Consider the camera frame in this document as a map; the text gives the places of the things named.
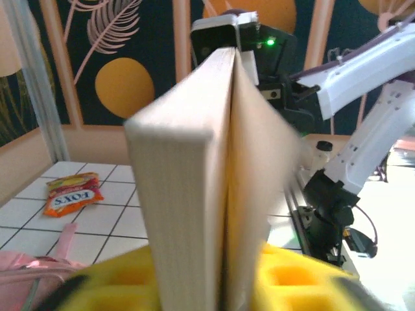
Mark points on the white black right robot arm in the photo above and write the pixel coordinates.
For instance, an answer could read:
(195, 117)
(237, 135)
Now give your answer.
(363, 74)

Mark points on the aluminium frame post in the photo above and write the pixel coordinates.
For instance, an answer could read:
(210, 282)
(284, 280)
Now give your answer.
(42, 97)

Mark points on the pink student backpack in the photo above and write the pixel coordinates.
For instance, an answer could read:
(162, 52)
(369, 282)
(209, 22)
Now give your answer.
(19, 275)

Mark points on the white block with black cap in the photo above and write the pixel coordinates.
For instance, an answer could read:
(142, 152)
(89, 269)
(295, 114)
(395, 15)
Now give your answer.
(322, 152)

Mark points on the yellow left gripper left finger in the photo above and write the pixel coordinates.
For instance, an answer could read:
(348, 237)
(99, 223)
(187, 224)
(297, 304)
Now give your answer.
(123, 285)

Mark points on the black controller board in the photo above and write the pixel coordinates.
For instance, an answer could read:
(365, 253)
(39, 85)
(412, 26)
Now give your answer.
(361, 243)

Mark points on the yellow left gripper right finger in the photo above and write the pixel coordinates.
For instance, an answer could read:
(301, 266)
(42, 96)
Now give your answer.
(291, 285)

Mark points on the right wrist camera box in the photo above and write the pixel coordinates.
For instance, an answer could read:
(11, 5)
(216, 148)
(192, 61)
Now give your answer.
(212, 39)

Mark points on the light wooden block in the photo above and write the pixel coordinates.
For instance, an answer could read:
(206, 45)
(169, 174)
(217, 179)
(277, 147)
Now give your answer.
(181, 162)

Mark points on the orange Fox's candy packet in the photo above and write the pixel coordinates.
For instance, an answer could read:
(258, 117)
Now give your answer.
(73, 196)

